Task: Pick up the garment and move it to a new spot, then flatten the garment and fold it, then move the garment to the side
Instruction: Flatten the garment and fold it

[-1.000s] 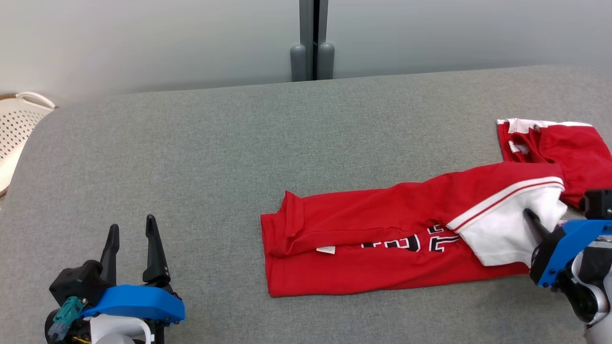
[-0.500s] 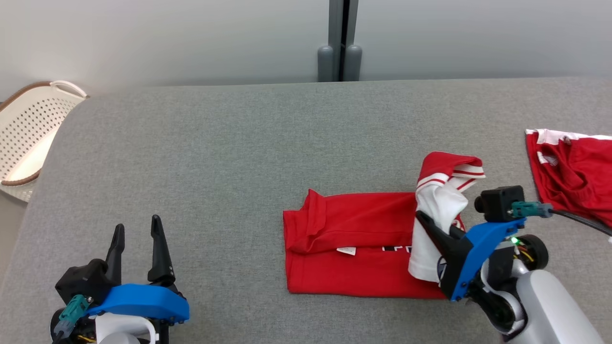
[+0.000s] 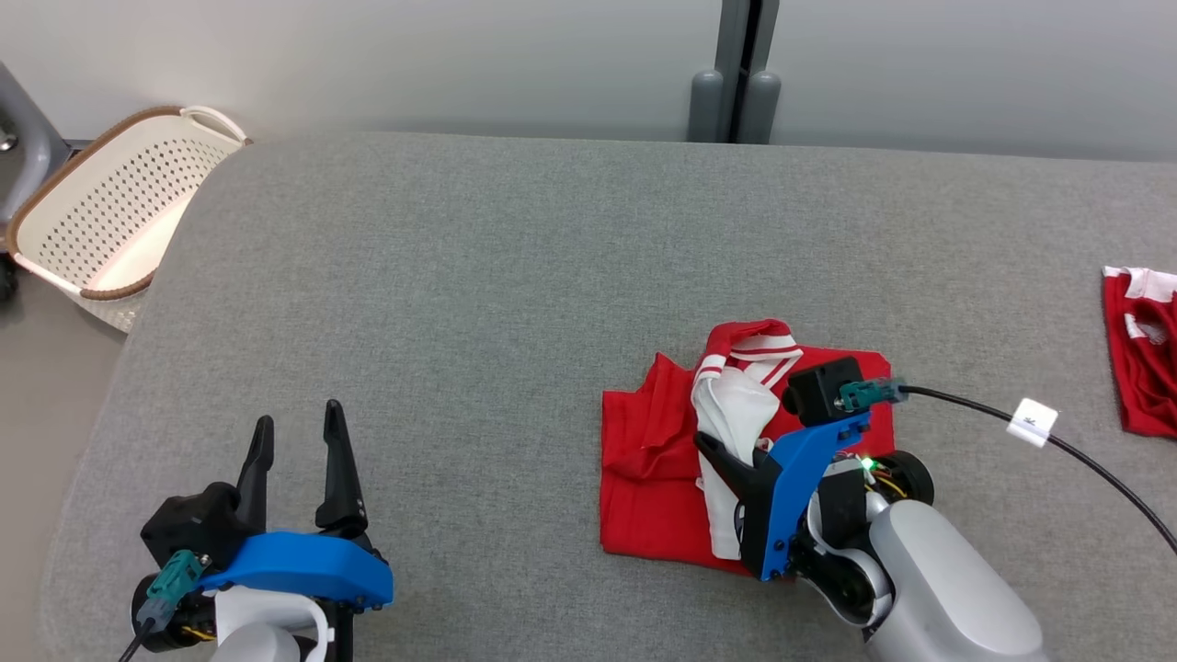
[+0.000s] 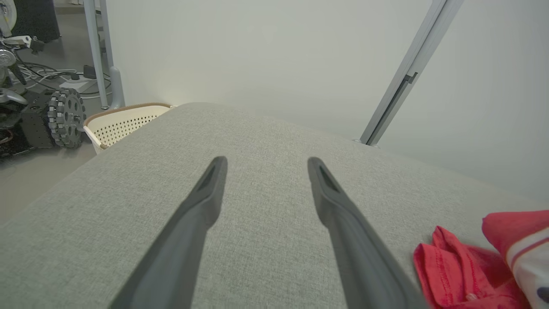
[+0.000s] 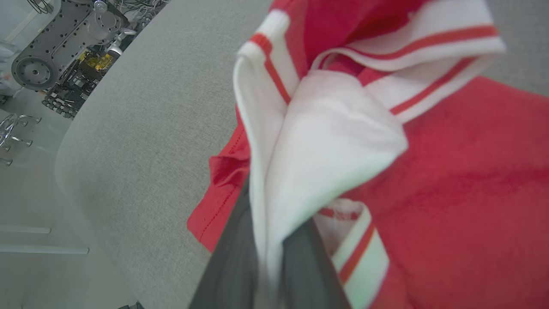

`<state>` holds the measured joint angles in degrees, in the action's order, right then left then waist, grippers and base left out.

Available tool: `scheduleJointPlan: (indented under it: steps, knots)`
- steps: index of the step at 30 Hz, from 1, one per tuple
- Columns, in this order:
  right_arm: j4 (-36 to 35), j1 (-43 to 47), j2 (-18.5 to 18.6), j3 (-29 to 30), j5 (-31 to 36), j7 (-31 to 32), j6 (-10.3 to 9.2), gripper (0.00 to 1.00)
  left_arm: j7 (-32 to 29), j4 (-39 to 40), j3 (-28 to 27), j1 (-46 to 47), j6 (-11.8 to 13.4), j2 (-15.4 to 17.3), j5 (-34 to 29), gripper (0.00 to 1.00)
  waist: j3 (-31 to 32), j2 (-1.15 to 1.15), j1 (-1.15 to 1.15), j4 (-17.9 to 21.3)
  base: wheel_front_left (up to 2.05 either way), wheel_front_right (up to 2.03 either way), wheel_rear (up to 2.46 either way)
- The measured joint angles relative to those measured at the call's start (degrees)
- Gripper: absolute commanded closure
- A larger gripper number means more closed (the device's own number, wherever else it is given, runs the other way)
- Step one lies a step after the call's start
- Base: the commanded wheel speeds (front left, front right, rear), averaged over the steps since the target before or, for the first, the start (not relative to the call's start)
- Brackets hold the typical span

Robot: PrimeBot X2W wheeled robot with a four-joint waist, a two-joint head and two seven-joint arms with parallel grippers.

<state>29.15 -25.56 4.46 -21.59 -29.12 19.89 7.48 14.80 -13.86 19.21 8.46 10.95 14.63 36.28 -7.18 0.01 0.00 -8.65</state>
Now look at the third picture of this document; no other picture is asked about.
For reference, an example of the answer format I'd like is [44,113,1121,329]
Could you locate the red Bulls basketball jersey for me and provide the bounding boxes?
[600,319,895,576]

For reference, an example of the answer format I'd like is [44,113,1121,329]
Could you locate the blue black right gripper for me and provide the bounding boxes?
[694,411,873,582]

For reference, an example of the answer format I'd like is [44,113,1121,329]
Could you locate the dark grey vertical pillar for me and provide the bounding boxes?
[717,0,781,143]

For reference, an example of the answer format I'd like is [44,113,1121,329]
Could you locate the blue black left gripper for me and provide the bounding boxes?
[198,401,394,662]

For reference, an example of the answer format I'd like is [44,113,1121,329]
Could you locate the white cable label with asterisk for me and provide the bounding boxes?
[1007,398,1059,449]

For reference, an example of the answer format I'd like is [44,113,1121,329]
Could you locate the red shorts with white stripes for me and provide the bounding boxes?
[1102,267,1177,439]

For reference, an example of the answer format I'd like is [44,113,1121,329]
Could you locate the white perforated laundry basket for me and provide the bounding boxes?
[5,106,252,334]

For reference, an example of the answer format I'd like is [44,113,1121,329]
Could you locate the grey cylindrical post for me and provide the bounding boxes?
[738,71,783,145]
[688,69,728,143]

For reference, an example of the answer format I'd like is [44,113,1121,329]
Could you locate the grey chair frame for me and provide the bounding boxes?
[0,63,73,304]

